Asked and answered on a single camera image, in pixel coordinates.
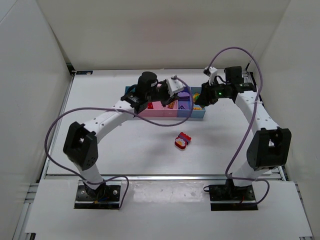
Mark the brown lego plate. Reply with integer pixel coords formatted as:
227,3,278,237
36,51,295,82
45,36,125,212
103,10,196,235
167,102,176,109

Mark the yellow lego brick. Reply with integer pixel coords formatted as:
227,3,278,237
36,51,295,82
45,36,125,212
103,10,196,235
192,93,200,103

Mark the red curved lego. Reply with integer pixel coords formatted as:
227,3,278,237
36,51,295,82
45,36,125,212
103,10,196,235
147,102,154,110

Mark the red purple lego block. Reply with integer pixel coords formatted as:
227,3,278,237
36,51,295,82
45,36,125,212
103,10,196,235
177,132,192,145

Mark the red flower lego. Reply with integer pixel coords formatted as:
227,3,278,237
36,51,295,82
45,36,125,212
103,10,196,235
174,137,188,150

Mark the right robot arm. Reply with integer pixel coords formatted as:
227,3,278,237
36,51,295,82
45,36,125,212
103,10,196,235
195,66,292,188

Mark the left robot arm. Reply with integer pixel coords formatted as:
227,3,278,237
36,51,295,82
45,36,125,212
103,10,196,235
63,71,184,191

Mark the small pink bin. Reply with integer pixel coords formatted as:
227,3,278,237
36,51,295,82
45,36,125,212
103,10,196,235
163,100,178,118

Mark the large pink bin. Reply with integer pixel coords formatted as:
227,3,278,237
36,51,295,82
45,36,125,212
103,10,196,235
138,101,164,118

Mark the light blue right bin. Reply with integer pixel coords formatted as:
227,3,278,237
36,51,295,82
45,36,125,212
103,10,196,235
190,86,206,119

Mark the light blue bin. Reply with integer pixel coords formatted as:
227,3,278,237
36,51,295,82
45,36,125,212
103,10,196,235
125,86,135,94
190,86,206,119

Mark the light blue left bin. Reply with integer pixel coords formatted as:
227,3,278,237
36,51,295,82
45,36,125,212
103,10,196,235
125,86,135,94

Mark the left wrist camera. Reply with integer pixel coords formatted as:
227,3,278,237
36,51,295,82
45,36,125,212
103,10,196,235
166,75,185,97

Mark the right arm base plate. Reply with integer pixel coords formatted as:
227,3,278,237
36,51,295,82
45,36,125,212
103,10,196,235
203,180,258,212

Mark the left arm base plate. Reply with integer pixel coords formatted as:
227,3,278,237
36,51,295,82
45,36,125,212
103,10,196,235
74,181,121,210

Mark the aluminium front rail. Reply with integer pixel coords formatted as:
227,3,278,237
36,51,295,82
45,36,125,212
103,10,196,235
41,173,287,181

